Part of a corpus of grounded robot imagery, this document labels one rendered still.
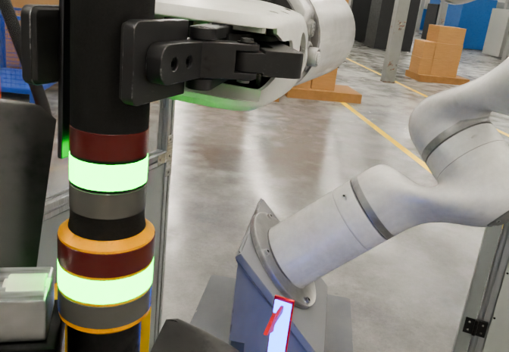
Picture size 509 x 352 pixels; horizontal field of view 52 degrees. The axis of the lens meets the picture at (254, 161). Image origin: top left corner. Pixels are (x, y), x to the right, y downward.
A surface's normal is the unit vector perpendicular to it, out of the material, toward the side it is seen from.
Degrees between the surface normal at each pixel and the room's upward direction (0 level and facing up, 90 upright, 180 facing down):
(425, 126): 93
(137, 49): 90
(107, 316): 90
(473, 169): 65
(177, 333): 12
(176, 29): 90
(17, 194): 42
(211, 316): 0
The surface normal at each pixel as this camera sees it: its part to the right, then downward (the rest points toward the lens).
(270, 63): 0.20, 0.33
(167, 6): -0.25, -0.33
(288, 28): 0.94, 0.05
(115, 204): 0.41, 0.33
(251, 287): -0.16, 0.29
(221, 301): 0.11, -0.94
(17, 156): 0.44, -0.51
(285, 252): -0.40, -0.09
